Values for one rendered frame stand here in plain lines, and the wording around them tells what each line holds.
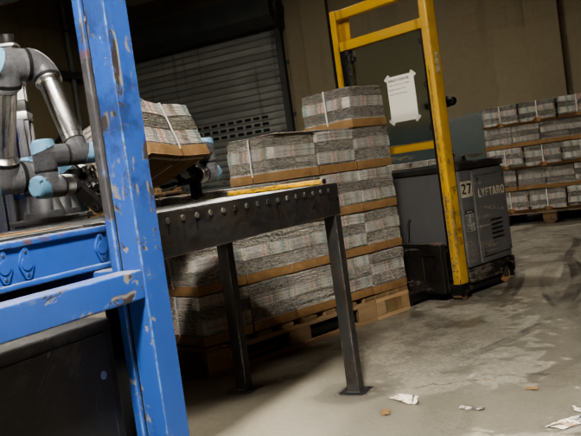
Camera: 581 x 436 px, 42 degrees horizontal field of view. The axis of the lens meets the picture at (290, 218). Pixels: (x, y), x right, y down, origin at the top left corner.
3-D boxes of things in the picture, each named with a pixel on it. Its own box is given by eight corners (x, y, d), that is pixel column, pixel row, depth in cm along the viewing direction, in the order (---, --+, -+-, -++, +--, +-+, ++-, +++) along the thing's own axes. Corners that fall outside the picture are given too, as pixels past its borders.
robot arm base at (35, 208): (21, 221, 278) (16, 195, 277) (28, 220, 293) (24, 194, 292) (62, 215, 280) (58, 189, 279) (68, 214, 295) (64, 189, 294)
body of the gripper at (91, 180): (95, 164, 266) (71, 166, 255) (105, 185, 264) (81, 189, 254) (82, 175, 269) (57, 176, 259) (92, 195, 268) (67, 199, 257)
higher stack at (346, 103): (328, 317, 441) (298, 97, 434) (362, 306, 461) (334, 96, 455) (378, 320, 413) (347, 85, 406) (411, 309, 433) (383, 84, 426)
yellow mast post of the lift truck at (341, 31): (364, 283, 490) (328, 13, 481) (373, 280, 496) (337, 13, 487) (374, 283, 484) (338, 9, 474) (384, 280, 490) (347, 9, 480)
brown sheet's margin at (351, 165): (272, 181, 417) (271, 173, 417) (309, 176, 436) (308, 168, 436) (321, 174, 389) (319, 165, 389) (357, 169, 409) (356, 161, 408)
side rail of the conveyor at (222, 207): (329, 214, 288) (325, 183, 288) (341, 213, 286) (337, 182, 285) (81, 278, 170) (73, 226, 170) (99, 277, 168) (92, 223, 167)
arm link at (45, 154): (57, 139, 255) (62, 171, 255) (25, 142, 247) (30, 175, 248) (67, 136, 249) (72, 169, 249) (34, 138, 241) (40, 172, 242)
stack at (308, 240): (162, 371, 363) (136, 201, 359) (329, 317, 442) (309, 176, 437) (209, 380, 335) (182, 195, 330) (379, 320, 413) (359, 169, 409)
